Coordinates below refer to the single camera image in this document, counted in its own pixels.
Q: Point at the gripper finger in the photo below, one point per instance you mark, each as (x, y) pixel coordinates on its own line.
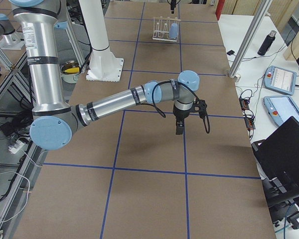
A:
(179, 127)
(172, 5)

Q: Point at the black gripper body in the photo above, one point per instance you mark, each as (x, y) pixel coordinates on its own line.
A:
(181, 115)

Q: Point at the light blue plastic cup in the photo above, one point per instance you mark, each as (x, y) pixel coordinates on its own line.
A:
(173, 31)

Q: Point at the orange black power strip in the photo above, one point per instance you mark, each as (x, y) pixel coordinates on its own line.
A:
(247, 114)

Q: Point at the small black device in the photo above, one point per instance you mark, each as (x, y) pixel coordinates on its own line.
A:
(231, 52)

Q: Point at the lower blue teach pendant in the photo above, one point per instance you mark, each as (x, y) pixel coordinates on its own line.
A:
(281, 108)

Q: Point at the blue teach pendant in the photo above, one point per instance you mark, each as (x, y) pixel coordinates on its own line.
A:
(281, 108)
(280, 80)

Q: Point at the black water bottle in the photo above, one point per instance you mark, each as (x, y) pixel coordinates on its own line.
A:
(267, 43)

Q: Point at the upper blue teach pendant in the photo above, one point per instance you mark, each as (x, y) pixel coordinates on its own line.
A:
(280, 80)

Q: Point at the black laptop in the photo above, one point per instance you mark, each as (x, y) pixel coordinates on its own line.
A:
(278, 156)

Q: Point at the steel pot with banana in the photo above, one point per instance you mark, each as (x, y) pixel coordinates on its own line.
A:
(70, 72)

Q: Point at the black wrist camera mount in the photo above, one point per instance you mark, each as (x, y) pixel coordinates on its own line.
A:
(200, 107)

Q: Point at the white wire cup rack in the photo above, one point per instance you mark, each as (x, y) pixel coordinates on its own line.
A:
(161, 26)

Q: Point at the aluminium frame post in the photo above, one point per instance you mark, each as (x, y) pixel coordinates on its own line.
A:
(254, 25)

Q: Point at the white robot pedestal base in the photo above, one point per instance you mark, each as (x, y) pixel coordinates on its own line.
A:
(104, 66)

